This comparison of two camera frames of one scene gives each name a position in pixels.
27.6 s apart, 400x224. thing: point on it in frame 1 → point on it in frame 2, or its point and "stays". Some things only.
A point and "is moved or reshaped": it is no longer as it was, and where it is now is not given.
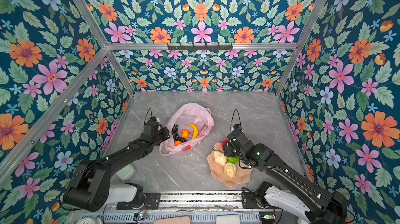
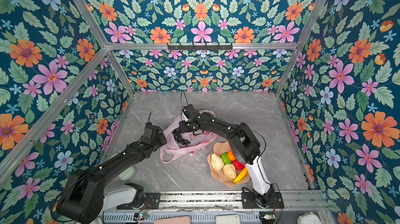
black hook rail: x=200 y=46 stays
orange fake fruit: x=185 y=134 is moved or reshaped
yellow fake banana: x=195 y=129 → x=241 y=175
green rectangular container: x=126 y=173 stays
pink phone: x=183 y=220 stays
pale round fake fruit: x=220 y=157 is moved or reshaped
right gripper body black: x=230 y=151 → x=187 y=126
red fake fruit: x=223 y=142 → x=238 y=165
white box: x=227 y=219 stays
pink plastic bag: x=188 y=124 is moved or reshaped
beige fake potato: x=229 y=169 stays
